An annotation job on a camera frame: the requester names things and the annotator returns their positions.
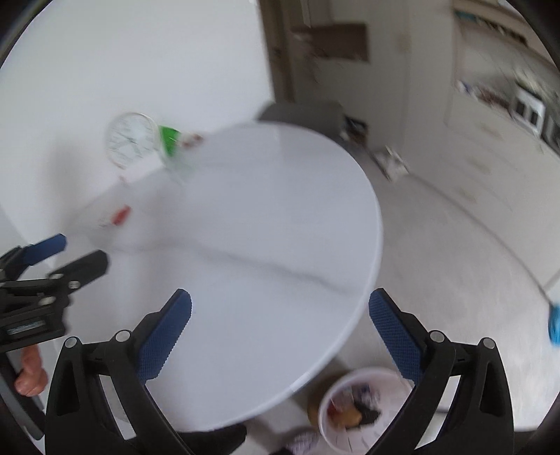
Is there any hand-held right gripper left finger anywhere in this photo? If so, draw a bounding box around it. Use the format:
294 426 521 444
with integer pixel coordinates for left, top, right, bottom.
45 289 195 455

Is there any clear bag with red item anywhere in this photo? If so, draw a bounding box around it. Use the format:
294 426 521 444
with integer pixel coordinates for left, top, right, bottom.
87 201 137 238

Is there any grey chair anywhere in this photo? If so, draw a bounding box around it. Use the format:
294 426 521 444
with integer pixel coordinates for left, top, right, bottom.
257 100 347 141

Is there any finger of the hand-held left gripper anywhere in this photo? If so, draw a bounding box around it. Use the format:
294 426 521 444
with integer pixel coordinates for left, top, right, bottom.
46 250 109 293
0 233 68 281

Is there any mop handle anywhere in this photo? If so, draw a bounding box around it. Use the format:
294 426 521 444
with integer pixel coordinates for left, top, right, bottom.
410 174 553 303

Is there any person's left hand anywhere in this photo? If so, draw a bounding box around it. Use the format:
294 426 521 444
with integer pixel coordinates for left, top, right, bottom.
13 343 48 398

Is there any round white wall clock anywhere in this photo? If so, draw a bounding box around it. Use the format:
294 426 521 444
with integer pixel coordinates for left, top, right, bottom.
104 112 161 171

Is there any green plastic cup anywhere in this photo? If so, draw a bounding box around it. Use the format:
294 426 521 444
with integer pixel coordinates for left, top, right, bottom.
157 125 183 169

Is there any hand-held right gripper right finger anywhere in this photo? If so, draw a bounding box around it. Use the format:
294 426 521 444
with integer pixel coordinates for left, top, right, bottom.
367 288 515 455

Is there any white countertop appliance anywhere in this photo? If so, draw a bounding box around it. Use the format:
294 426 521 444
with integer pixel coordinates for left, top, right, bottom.
511 84 546 128

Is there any white plastic bin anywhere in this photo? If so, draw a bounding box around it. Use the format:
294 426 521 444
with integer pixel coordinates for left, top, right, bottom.
318 367 414 452

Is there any white cloth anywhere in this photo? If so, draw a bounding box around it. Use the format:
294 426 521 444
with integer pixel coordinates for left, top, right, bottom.
286 430 325 455

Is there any clutter on floor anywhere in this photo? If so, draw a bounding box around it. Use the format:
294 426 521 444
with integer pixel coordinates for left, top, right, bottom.
372 146 408 181

